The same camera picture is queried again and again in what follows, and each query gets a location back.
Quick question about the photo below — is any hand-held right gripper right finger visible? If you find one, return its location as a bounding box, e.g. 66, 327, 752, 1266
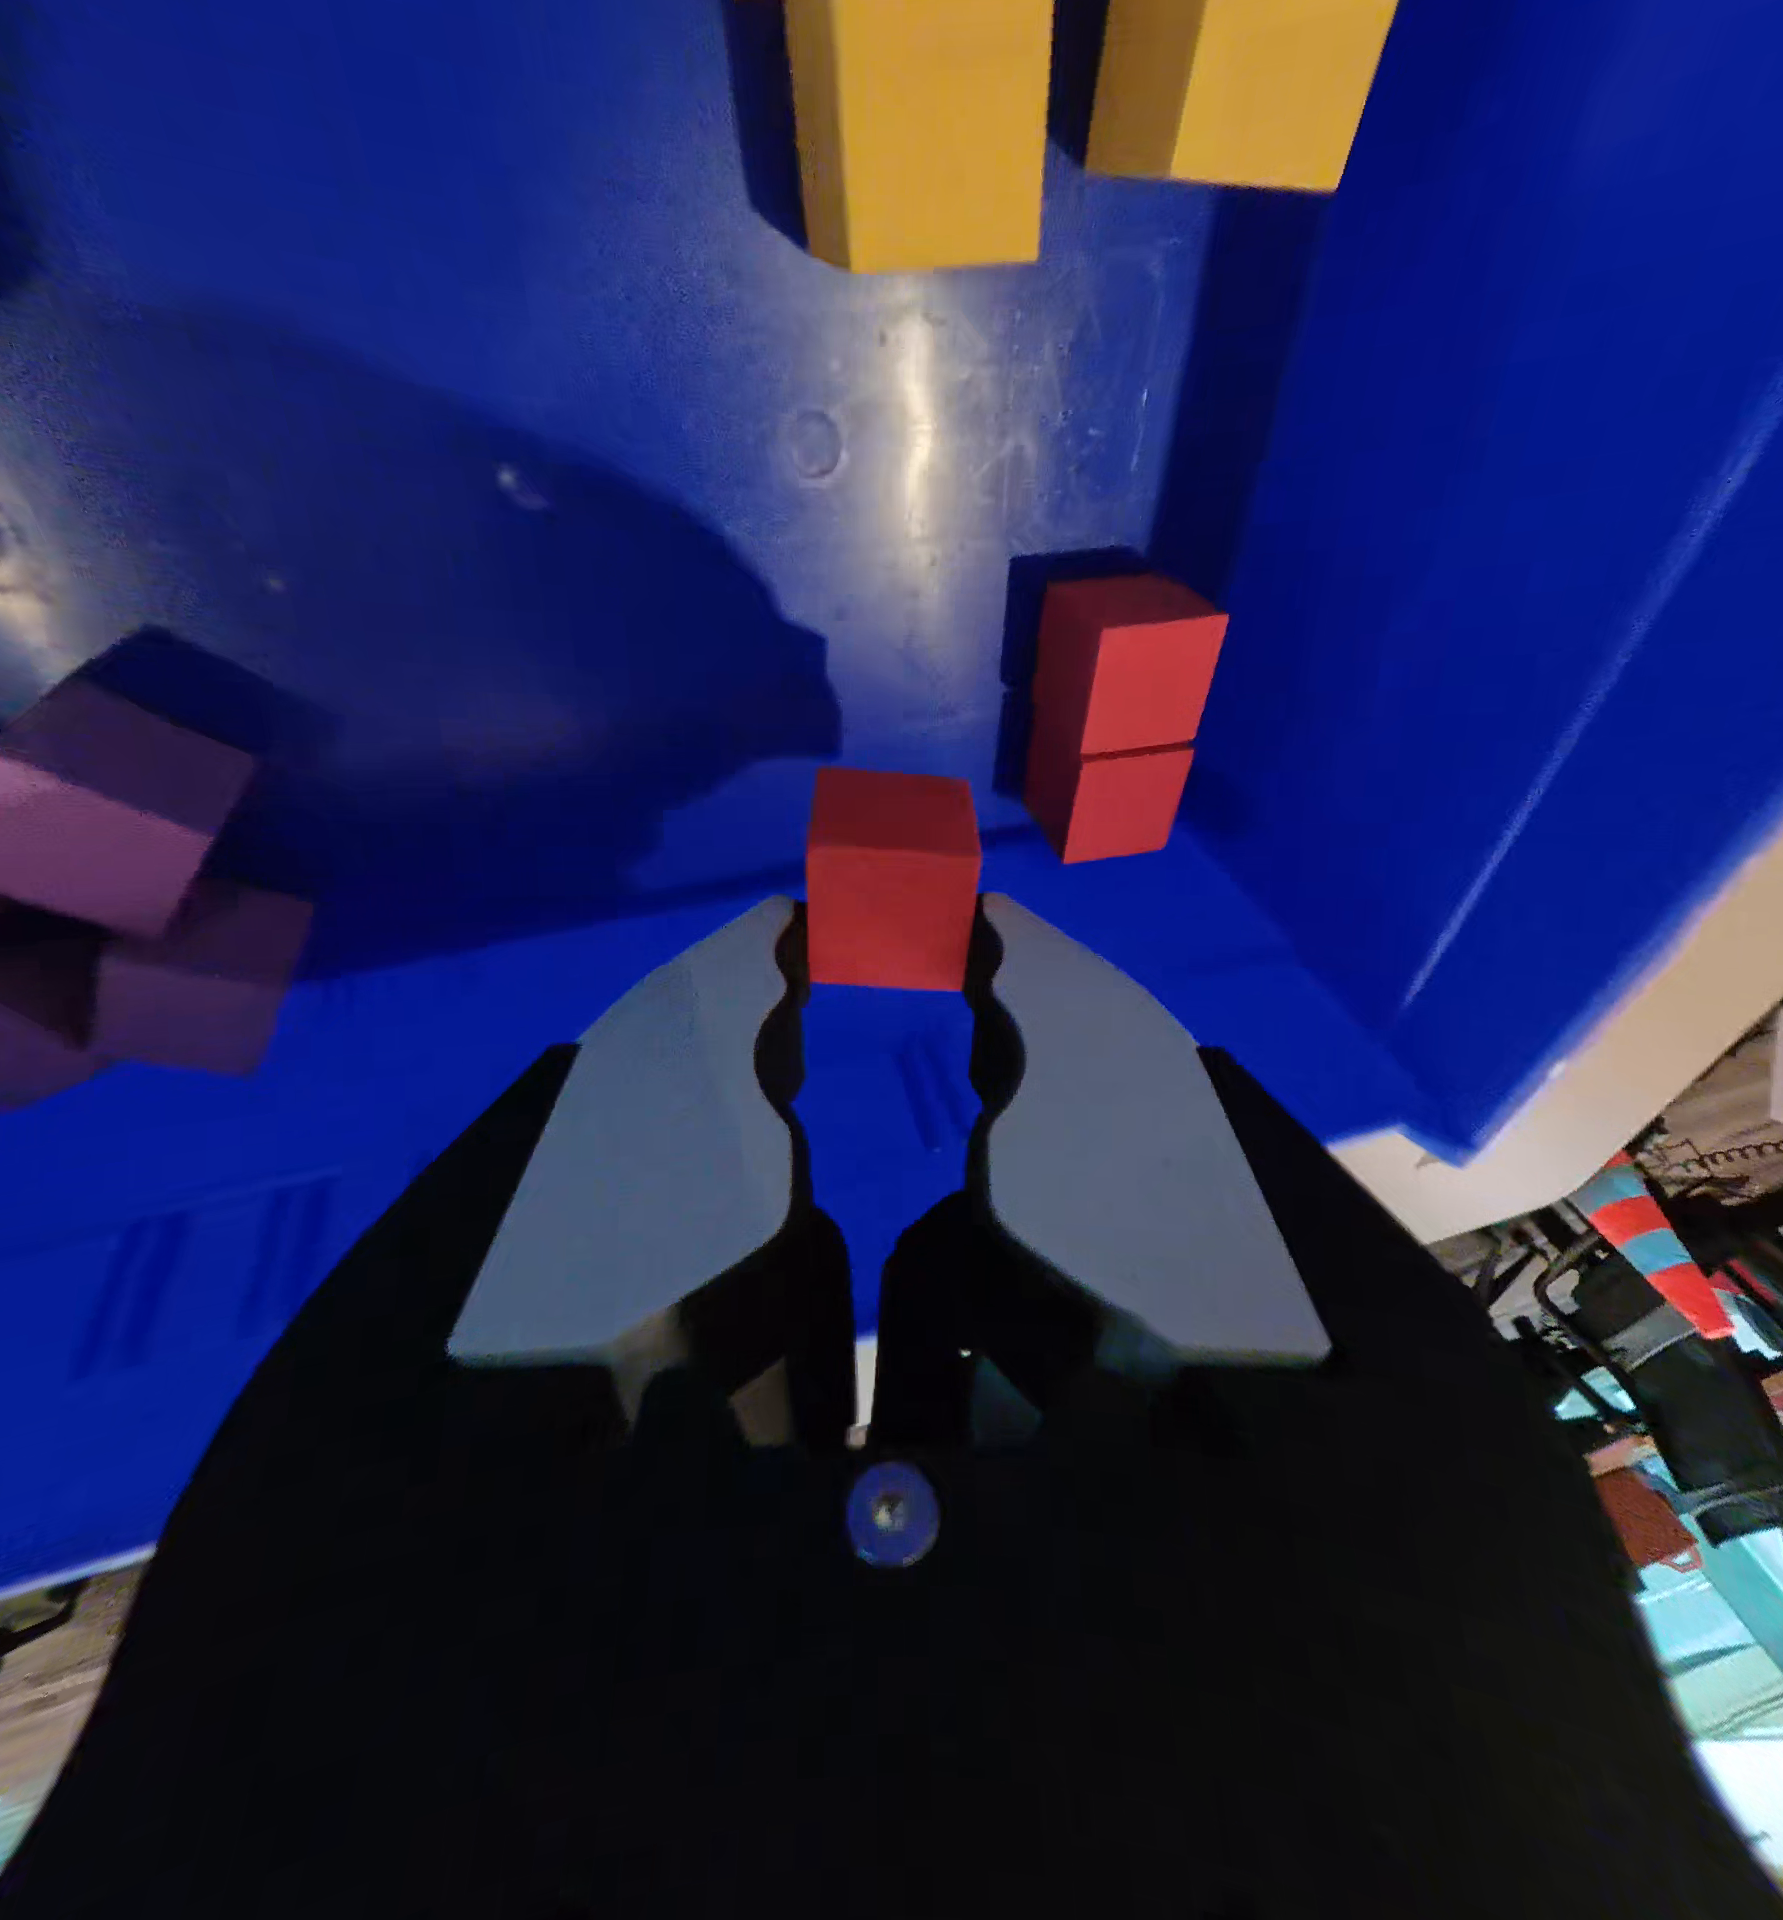
877, 891, 1336, 1447

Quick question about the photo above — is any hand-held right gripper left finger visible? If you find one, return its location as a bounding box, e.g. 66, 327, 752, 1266
450, 897, 861, 1447

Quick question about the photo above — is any red wooden cube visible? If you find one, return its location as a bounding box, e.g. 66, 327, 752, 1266
1024, 747, 1195, 866
1033, 578, 1230, 755
804, 768, 979, 990

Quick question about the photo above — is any blue plastic bin with cubes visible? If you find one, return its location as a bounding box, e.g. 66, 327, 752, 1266
0, 0, 1783, 1612

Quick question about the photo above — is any yellow wooden cube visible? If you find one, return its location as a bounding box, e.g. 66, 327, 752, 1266
788, 0, 1054, 273
1085, 0, 1402, 197

